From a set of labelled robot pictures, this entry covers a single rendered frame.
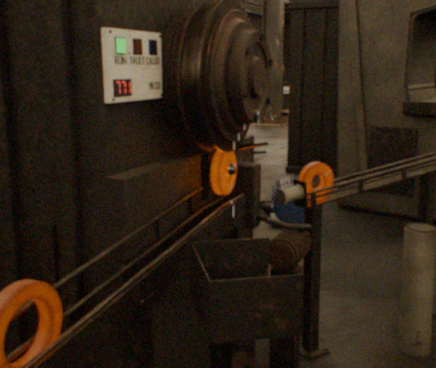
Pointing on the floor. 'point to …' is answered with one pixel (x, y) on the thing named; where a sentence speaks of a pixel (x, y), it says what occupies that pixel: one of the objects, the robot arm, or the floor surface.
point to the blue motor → (285, 212)
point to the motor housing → (287, 353)
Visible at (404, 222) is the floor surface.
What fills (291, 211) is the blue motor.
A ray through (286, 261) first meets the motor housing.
